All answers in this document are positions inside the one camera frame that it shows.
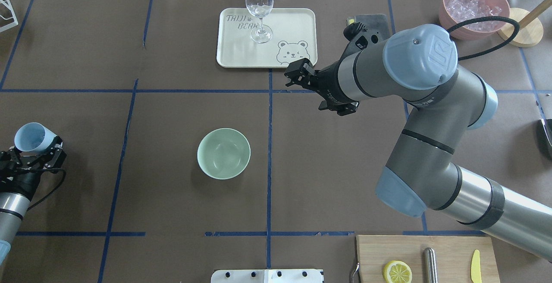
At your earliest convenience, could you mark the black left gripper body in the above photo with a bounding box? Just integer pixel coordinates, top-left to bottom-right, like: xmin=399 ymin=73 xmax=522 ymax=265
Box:
xmin=0 ymin=137 xmax=67 ymax=189

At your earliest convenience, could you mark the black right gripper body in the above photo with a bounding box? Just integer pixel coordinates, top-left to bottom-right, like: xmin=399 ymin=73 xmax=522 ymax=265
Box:
xmin=284 ymin=22 xmax=380 ymax=116

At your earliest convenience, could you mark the light blue plastic cup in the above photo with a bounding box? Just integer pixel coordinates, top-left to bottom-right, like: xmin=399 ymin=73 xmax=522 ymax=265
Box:
xmin=14 ymin=122 xmax=58 ymax=154

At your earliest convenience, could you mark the green ceramic bowl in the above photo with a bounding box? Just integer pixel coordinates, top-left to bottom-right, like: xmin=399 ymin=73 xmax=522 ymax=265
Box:
xmin=197 ymin=128 xmax=251 ymax=180

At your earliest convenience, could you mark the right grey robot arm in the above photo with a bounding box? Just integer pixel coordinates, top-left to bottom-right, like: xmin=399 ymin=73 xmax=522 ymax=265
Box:
xmin=284 ymin=23 xmax=552 ymax=260

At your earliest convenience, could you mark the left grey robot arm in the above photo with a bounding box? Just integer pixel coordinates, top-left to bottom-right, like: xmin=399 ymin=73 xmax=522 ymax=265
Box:
xmin=0 ymin=137 xmax=67 ymax=262

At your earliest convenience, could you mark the pink bowl with ice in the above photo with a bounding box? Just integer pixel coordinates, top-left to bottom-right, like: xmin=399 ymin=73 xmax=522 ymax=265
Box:
xmin=439 ymin=0 xmax=510 ymax=41

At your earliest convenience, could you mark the cream bear tray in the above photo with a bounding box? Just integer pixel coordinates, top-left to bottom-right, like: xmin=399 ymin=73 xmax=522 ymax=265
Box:
xmin=216 ymin=8 xmax=318 ymax=69

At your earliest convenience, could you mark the grey folded cloth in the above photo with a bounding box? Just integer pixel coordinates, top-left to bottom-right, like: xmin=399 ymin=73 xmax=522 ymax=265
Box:
xmin=346 ymin=13 xmax=392 ymax=40

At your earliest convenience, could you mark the clear wine glass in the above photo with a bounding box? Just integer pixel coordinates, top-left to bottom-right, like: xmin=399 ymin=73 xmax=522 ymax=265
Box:
xmin=245 ymin=0 xmax=274 ymax=44

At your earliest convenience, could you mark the lemon half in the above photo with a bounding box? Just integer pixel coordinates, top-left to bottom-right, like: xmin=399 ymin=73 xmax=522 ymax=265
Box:
xmin=382 ymin=260 xmax=413 ymax=283

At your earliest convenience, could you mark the wooden round stand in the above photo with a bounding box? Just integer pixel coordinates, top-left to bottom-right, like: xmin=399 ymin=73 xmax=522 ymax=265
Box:
xmin=497 ymin=0 xmax=552 ymax=48

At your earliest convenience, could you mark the steel muddler rod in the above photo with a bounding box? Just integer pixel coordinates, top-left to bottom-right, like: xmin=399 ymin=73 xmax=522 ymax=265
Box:
xmin=423 ymin=247 xmax=439 ymax=283

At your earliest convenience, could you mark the wooden cutting board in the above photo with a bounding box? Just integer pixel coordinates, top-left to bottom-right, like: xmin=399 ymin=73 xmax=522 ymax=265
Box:
xmin=356 ymin=235 xmax=501 ymax=283

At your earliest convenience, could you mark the yellow plastic knife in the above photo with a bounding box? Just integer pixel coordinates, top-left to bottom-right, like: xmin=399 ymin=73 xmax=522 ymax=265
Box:
xmin=470 ymin=249 xmax=482 ymax=283

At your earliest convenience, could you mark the white wire cup rack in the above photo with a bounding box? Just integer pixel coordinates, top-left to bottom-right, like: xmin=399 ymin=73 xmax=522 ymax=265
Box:
xmin=0 ymin=0 xmax=19 ymax=33

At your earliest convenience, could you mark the black braided cable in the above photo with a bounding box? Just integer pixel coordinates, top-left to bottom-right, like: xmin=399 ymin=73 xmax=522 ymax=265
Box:
xmin=446 ymin=16 xmax=520 ymax=61

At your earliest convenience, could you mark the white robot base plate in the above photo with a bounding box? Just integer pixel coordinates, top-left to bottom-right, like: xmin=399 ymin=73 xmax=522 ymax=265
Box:
xmin=210 ymin=268 xmax=325 ymax=283

